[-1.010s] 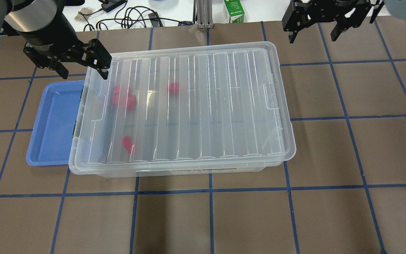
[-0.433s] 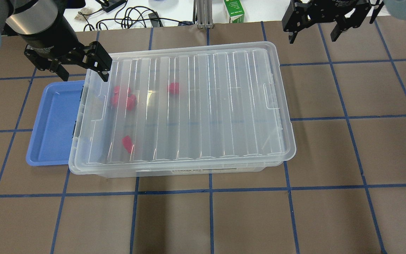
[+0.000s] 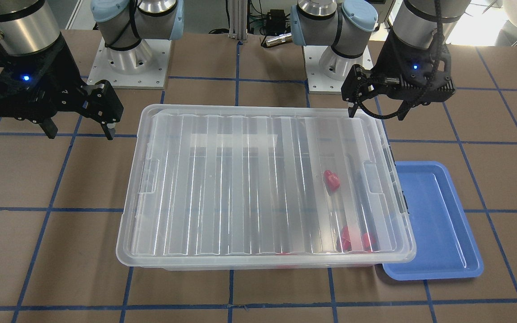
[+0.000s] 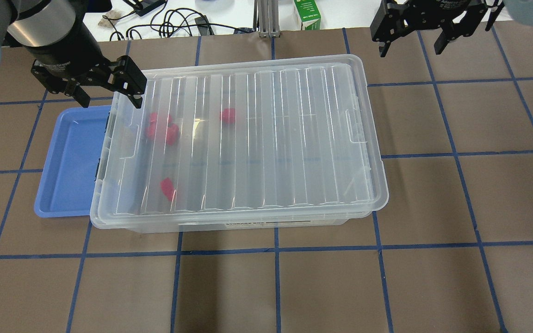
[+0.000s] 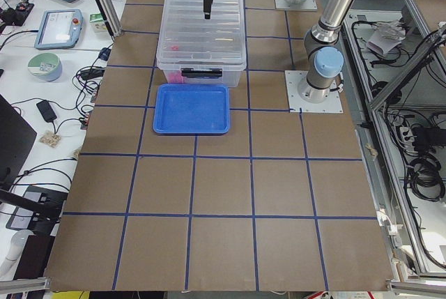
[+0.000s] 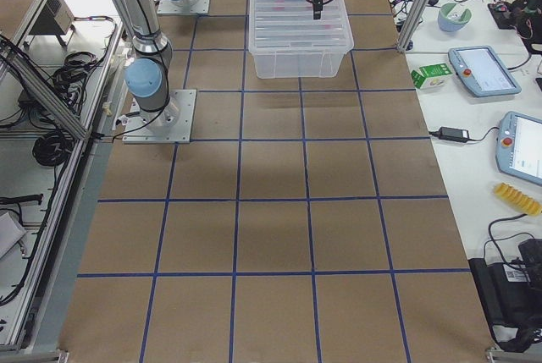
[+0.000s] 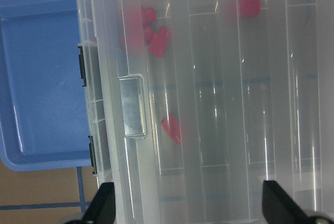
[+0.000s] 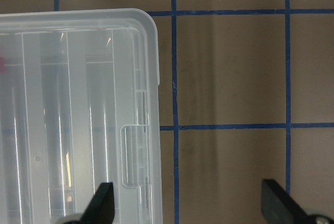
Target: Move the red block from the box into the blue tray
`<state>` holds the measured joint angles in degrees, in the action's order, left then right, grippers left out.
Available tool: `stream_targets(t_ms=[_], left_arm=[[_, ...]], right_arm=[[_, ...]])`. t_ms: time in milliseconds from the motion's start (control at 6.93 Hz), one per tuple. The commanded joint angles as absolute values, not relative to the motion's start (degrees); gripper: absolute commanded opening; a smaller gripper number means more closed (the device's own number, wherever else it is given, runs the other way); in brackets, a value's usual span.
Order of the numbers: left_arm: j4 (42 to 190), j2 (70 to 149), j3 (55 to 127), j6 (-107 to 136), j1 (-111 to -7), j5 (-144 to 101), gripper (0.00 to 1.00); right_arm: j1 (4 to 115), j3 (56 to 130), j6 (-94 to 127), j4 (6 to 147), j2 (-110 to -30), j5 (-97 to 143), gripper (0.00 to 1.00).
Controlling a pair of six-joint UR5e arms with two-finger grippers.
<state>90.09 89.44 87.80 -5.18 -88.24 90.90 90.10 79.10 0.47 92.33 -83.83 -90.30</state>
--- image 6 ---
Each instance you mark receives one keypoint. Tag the near teach pendant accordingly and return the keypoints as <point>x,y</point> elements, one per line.
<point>518,147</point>

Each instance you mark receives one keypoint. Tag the black power adapter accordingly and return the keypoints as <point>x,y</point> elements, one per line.
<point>451,134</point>

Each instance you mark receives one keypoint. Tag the aluminium frame left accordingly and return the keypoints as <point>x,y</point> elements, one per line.
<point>30,320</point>

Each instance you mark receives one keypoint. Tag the clear plastic box lid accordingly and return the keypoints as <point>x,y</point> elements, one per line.
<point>288,26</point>

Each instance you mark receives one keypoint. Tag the yellow corrugated toy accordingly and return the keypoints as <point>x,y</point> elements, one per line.
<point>516,198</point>

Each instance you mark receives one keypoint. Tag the green bowl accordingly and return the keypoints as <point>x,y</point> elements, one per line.
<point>453,16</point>

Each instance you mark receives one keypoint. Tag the green white carton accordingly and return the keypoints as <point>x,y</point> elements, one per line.
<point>431,76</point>

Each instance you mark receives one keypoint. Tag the far teach pendant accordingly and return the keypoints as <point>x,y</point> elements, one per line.
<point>482,72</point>

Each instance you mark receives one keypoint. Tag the clear plastic storage box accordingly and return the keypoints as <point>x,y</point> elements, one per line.
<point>294,65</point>

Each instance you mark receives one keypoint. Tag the teach pendant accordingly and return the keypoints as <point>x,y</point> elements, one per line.
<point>482,72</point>
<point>518,147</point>

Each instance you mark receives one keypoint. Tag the black device on table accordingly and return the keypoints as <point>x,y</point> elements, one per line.
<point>510,294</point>

